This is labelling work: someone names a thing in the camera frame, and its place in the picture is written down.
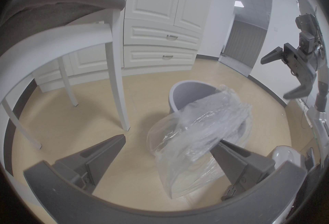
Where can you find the clear plastic bag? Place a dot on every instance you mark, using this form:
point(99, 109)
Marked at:
point(205, 120)

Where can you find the white trash bin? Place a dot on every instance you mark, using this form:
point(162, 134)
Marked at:
point(190, 91)

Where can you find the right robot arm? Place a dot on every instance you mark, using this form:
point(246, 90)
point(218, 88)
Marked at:
point(321, 97)

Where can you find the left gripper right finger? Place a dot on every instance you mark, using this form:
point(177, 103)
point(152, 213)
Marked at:
point(246, 169)

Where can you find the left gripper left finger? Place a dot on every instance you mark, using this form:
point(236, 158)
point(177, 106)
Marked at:
point(87, 166)

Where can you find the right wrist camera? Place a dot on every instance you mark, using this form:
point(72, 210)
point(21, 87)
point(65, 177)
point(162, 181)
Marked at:
point(305, 41)

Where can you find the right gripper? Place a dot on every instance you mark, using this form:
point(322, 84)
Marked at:
point(300, 66)

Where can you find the ceiling light panel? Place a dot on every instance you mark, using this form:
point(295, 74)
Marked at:
point(239, 4)

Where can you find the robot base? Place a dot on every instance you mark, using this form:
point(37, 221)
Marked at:
point(285, 154)

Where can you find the white chair grey cushions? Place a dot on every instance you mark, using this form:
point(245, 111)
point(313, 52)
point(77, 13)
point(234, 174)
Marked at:
point(77, 35)

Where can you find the grey curtain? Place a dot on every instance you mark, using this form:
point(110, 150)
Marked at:
point(244, 43)

